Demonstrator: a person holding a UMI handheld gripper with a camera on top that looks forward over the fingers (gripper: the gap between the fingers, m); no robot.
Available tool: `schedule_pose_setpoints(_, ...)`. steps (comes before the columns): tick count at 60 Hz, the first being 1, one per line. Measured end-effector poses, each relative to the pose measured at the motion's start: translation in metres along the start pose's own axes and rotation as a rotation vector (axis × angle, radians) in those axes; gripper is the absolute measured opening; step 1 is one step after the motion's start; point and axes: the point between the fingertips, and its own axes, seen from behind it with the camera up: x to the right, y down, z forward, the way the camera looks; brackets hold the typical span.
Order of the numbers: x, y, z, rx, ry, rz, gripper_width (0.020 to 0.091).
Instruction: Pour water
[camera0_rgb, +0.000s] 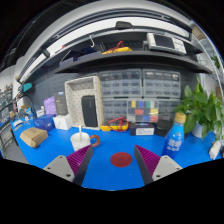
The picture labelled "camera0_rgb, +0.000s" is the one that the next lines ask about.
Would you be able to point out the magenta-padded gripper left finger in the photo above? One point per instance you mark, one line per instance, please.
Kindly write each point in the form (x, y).
(60, 166)

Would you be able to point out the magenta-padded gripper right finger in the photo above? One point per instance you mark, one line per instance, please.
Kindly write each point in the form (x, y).
(165, 166)

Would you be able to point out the blue drink bottle gold cap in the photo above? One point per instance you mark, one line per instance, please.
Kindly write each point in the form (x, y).
(174, 141)

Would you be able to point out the flat black case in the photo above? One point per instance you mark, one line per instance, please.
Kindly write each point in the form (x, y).
(164, 128)

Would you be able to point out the brown cardboard box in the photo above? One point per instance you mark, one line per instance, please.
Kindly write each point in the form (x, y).
(33, 136)

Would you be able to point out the thin stirring spoon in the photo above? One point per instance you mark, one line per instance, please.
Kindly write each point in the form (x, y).
(80, 131)

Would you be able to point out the black box white label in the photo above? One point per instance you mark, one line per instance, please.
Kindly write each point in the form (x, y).
(142, 129)

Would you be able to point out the flat round red coaster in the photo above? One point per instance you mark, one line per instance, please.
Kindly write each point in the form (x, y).
(121, 159)

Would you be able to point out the small white box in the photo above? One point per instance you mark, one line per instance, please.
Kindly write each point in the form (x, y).
(62, 122)

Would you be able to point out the dark blue box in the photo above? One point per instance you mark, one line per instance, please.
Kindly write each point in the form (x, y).
(44, 122)

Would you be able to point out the white power adapter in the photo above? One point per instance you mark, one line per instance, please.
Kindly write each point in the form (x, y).
(215, 150)

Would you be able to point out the clear box colourful parts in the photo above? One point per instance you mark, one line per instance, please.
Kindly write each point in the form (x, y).
(142, 111)

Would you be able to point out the purple pouch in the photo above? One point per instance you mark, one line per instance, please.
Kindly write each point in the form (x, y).
(50, 106)

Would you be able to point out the dark grey upright box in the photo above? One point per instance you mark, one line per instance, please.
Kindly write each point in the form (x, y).
(61, 104)

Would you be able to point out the black rectangular case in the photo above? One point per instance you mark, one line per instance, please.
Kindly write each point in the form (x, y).
(89, 111)

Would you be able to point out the yellow multimeter red leads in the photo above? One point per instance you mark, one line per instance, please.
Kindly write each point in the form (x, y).
(115, 127)

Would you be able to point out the green potted plant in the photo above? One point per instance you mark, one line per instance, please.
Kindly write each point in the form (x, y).
(200, 106)

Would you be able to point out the black overhead shelf unit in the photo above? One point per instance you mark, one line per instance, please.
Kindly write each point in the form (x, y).
(133, 61)

